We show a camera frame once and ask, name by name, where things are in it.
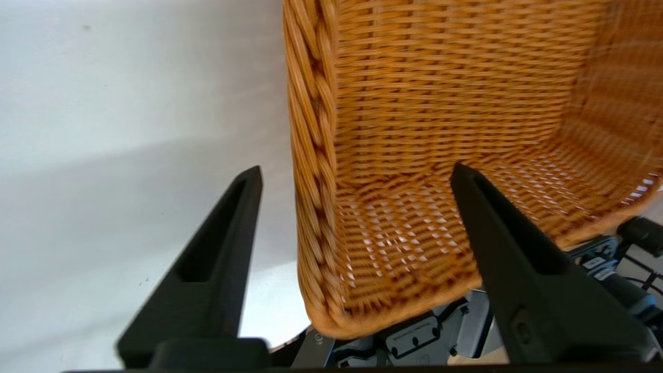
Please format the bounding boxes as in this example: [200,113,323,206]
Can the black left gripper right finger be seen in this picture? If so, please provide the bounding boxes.
[450,163,661,363]

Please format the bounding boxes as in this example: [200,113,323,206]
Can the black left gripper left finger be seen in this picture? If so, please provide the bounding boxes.
[117,166,263,369]

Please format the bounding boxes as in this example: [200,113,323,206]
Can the orange wicker basket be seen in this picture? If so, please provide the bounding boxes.
[282,0,663,340]

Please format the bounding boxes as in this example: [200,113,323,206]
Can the grey black robot base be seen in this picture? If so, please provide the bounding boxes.
[269,215,663,369]

